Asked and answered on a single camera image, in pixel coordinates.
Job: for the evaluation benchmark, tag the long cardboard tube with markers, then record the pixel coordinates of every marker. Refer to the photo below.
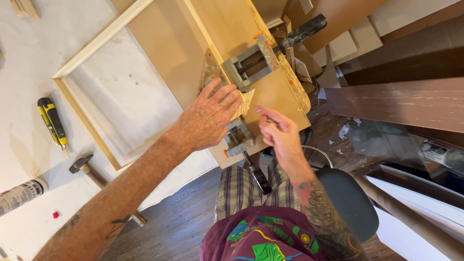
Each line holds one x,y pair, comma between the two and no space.
409,217

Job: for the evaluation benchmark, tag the pale wooden frame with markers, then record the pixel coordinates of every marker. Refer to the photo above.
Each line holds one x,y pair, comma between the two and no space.
101,38

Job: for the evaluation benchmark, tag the grey metal corner clamp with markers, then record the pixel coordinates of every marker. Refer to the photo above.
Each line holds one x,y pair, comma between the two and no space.
247,69

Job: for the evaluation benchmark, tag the white glue tube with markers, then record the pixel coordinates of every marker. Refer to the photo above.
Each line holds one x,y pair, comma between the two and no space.
21,195

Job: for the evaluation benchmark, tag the maroon printed shirt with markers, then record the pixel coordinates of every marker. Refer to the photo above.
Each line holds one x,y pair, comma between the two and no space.
261,235

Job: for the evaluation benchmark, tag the yellow black utility knife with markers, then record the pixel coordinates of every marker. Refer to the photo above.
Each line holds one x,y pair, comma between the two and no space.
54,121

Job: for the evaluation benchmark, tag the plaid shorts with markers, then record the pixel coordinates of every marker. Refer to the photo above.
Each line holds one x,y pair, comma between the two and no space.
239,188

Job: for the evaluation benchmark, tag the person's left hand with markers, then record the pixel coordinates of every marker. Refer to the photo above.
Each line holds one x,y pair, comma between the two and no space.
203,121

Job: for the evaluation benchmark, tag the person's right hand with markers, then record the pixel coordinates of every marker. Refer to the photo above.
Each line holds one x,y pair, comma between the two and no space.
284,139

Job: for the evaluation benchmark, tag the small pale wood wedge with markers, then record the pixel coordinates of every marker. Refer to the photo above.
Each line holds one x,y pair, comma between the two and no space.
247,101

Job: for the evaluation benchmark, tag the brown fibreboard panel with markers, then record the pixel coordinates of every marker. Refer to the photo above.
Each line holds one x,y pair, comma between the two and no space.
170,40

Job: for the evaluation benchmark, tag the clear plastic wrapped bundle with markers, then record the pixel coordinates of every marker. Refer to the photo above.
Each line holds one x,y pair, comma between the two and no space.
406,148

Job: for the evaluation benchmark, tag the white table cover sheet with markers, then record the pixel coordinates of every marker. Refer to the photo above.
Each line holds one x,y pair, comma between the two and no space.
29,54

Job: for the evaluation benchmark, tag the dark brown wood plank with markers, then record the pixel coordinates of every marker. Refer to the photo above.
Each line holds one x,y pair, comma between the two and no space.
398,103

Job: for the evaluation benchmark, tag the pale wood offcuts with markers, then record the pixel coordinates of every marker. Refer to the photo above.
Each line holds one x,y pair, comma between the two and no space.
26,7

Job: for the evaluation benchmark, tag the small red cap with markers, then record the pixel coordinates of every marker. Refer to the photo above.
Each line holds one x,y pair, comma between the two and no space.
55,215

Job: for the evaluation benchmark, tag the white panel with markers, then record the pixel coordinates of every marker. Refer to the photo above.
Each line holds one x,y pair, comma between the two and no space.
406,239

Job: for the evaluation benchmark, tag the person's right fingers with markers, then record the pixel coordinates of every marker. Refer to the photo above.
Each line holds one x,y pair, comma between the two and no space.
271,121

